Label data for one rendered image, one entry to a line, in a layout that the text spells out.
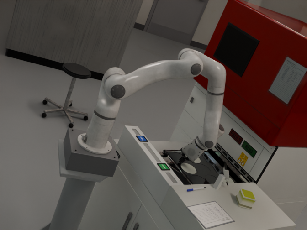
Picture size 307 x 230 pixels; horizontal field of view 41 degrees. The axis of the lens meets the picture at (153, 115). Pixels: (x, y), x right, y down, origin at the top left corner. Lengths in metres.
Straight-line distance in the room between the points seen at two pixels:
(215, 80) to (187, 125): 0.87
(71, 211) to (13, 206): 0.80
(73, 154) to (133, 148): 0.41
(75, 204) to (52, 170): 1.20
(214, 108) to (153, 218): 0.66
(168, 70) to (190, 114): 0.94
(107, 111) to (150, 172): 0.41
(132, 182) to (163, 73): 0.68
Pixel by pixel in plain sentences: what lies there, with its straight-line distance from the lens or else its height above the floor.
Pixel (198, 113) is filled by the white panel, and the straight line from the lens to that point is 2.85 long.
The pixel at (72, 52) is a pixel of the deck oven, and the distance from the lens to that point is 5.31.
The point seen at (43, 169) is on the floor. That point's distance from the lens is 3.51.
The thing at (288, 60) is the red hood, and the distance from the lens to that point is 2.34.
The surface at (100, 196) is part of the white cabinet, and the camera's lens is 2.66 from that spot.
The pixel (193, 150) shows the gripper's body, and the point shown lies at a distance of 2.33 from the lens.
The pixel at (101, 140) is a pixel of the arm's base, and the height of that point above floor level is 0.99.
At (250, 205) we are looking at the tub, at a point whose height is 0.99.
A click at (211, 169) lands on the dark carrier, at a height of 0.90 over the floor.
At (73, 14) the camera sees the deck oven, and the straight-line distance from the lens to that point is 5.16.
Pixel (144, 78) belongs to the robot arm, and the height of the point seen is 1.38.
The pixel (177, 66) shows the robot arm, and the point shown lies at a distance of 2.00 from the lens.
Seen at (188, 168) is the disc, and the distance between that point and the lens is 2.41.
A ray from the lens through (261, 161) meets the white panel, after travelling 2.46.
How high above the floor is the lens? 2.04
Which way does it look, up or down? 23 degrees down
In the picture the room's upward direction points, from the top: 23 degrees clockwise
